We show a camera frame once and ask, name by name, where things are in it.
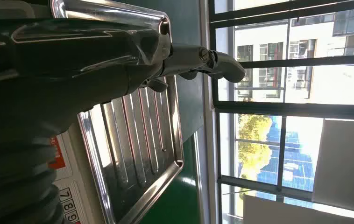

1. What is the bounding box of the silver conveyor side rail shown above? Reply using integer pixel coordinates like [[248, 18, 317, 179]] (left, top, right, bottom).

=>
[[192, 131, 210, 224]]

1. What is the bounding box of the white scale with steel pan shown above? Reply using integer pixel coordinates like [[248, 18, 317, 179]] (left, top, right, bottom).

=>
[[48, 0, 185, 224]]

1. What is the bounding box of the black window frame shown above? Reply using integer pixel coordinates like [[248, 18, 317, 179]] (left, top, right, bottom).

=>
[[208, 0, 354, 224]]

